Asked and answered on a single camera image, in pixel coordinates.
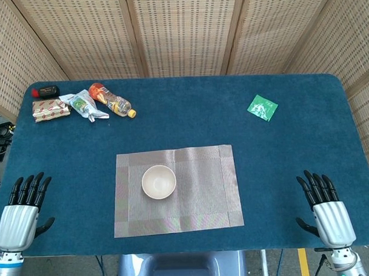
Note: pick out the blue-grey robot torso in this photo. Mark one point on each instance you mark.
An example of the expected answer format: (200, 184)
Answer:
(183, 268)

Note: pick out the woven bamboo screen panel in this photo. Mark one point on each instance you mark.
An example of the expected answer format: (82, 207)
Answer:
(187, 32)
(84, 35)
(12, 59)
(274, 29)
(351, 47)

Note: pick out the metal table leg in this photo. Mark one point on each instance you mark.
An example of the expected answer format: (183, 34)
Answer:
(264, 265)

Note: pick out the woven beige placemat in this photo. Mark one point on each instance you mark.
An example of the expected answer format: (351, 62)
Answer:
(204, 188)

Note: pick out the plastic bottle with yellow cap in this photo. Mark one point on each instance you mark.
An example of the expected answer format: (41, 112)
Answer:
(110, 99)

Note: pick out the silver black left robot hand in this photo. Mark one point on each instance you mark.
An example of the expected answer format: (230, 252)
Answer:
(16, 225)

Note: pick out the yellow floor tape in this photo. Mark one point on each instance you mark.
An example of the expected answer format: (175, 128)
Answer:
(303, 264)

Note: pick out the gold foil packet red print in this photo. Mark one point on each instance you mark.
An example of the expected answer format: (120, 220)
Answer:
(50, 110)

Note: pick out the black box with red end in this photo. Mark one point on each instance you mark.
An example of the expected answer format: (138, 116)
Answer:
(48, 90)

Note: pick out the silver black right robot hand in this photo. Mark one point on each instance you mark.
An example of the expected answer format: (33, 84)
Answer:
(334, 222)

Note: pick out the beige bowl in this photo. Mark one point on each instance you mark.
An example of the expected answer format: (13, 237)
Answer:
(158, 182)

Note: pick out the crumpled white green snack bag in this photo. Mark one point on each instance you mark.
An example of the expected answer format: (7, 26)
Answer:
(80, 103)

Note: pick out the green sachet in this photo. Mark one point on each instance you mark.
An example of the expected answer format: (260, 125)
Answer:
(262, 107)

